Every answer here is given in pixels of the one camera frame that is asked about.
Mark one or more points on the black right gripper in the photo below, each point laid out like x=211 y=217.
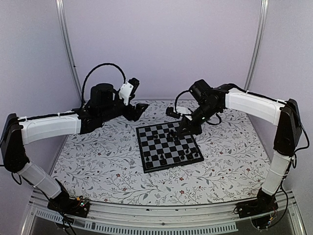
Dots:
x=189 y=127

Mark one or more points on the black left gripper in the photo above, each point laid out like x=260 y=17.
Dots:
x=130 y=115

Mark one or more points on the black silver chess board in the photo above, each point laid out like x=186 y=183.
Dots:
x=171 y=150

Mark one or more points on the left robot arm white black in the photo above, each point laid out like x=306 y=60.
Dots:
x=105 y=104

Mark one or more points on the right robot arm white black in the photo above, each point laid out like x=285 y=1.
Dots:
x=284 y=115

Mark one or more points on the floral patterned table mat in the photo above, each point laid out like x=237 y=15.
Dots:
x=133 y=163

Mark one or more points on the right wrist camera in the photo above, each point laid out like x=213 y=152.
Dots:
x=179 y=112

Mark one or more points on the front aluminium rail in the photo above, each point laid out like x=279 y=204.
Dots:
x=207 y=219

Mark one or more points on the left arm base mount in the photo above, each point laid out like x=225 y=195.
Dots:
x=70 y=206

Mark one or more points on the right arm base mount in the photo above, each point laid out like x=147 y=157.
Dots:
x=254 y=207

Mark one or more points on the left aluminium frame post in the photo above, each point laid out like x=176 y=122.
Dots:
x=66 y=40

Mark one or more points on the aluminium frame post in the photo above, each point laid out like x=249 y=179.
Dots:
x=257 y=45
x=66 y=40

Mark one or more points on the right aluminium frame post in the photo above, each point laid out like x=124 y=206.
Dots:
x=257 y=45

